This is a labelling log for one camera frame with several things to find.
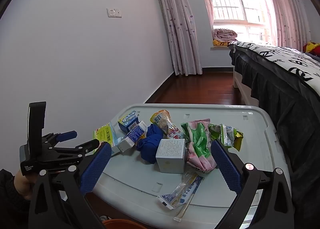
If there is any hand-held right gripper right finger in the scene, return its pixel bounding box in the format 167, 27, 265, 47
211, 140, 293, 229

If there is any pink dotted curtain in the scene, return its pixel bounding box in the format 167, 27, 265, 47
152, 0, 203, 77
260, 0, 313, 52

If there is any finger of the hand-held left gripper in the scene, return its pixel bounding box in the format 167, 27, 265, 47
74, 138, 101, 157
48, 130, 78, 146

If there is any clear printed plastic wrapper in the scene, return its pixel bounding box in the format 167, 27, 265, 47
157, 173, 205, 210

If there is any blue white carton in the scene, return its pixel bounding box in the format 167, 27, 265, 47
124, 121, 148, 147

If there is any folded pink quilt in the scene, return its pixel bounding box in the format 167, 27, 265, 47
212, 28, 238, 41

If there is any bed with dark skirt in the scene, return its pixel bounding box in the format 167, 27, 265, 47
229, 40, 320, 219

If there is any orange plastic bin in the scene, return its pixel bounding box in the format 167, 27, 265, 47
100, 219, 148, 229

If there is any grey plastic storage box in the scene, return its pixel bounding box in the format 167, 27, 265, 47
84, 103, 292, 229

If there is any green foil wrapper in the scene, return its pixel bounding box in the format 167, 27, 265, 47
209, 123, 243, 152

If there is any blue cloth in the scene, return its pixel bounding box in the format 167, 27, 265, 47
136, 124, 165, 164

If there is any red yellow plush toy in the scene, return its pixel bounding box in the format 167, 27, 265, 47
303, 42, 320, 57

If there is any yellow green packet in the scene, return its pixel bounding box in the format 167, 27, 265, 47
92, 121, 123, 149

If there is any person's left hand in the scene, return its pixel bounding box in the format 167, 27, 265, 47
14, 169, 34, 201

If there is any clear plastic straw sleeve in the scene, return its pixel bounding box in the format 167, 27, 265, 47
173, 194, 198, 221

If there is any black white printed blanket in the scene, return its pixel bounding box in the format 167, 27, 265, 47
229, 41, 320, 90

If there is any green pink wrapper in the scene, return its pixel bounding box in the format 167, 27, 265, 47
180, 118, 218, 172

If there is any yellow red snack pouch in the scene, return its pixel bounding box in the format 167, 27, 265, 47
150, 110, 185, 140

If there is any white square box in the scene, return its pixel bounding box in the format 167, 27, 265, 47
155, 138, 187, 174

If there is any person's left forearm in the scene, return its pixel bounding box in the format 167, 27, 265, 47
0, 168, 32, 229

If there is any white wall socket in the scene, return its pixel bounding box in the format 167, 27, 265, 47
107, 8, 122, 18

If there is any small blue carton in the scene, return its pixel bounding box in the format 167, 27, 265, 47
118, 110, 140, 133

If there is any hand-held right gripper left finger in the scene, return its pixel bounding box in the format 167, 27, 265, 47
28, 141, 112, 229

